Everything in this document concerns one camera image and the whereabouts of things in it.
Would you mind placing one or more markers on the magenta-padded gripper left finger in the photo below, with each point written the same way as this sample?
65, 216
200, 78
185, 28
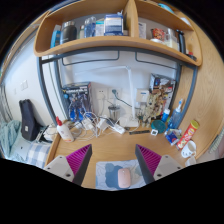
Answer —
60, 166

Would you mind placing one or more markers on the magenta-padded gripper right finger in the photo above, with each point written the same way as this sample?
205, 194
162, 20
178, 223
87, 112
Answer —
166, 166

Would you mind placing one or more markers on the pink computer mouse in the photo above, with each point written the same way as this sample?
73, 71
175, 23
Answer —
124, 178

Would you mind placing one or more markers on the grey blue-blotched mouse pad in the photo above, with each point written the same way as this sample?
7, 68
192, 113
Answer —
106, 176

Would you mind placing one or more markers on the blue checked pillow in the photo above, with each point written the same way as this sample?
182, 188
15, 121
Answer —
38, 155

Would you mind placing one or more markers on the white printed mug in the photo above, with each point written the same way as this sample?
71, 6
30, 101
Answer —
187, 150

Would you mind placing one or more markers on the blue tissue packet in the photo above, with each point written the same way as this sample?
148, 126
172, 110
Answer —
173, 137

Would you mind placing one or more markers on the white red-capped lotion bottle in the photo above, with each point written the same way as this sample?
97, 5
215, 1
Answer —
65, 133

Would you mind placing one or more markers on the small white clock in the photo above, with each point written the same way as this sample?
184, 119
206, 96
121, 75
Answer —
154, 132

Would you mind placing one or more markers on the red snack canister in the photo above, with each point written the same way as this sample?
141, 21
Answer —
188, 133

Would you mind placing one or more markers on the dark teal bowl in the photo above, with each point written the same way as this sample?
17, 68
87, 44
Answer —
158, 126

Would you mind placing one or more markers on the black pen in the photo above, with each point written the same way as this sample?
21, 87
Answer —
139, 132

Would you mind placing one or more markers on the blue spray bottle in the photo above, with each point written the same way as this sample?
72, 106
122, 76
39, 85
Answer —
175, 120

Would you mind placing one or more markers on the small blue white bottle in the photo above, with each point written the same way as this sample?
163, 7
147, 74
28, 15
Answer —
165, 116

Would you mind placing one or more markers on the green striped towel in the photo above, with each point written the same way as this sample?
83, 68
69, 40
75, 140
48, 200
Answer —
216, 141

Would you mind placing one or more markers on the black bag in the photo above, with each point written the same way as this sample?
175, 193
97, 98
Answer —
29, 120

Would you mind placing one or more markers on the white desk lamp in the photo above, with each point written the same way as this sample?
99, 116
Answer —
130, 122

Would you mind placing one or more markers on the teal knitted blanket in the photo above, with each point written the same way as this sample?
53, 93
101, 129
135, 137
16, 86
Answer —
9, 136

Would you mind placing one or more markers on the tan robot figure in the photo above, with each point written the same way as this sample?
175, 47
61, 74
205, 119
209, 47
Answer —
151, 106

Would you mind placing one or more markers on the white power strip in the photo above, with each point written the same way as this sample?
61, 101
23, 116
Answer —
116, 128

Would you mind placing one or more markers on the blue model kit box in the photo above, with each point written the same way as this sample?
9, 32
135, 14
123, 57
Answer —
76, 100

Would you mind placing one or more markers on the colourful printed box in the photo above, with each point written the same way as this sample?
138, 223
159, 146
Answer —
160, 80

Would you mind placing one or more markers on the wooden shelf unit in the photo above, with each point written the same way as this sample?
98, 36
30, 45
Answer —
100, 41

